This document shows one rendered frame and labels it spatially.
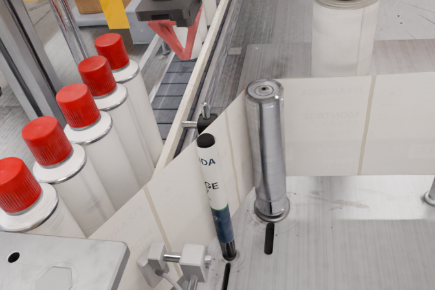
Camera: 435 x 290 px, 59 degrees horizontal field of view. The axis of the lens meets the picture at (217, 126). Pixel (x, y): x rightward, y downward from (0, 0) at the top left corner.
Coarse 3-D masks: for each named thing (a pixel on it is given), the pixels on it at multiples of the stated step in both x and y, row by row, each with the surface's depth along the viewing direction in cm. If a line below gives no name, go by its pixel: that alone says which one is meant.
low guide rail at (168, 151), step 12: (228, 0) 94; (216, 12) 86; (216, 24) 82; (204, 48) 75; (204, 60) 73; (192, 72) 69; (192, 84) 66; (192, 96) 66; (180, 108) 62; (180, 120) 60; (180, 132) 59; (168, 144) 56; (168, 156) 54; (156, 168) 52
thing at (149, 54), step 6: (156, 36) 71; (156, 42) 70; (150, 48) 68; (156, 48) 69; (144, 54) 67; (150, 54) 67; (144, 60) 65; (150, 60) 67; (144, 66) 64; (144, 72) 64
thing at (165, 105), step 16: (224, 16) 92; (176, 64) 79; (192, 64) 78; (208, 64) 77; (176, 80) 74; (160, 96) 71; (176, 96) 70; (160, 112) 68; (176, 112) 67; (192, 112) 66; (160, 128) 64
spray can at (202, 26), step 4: (204, 12) 81; (204, 16) 81; (200, 20) 80; (204, 20) 81; (200, 24) 81; (204, 24) 81; (200, 28) 81; (204, 28) 82; (200, 32) 82; (204, 32) 82; (204, 36) 83; (204, 40) 83
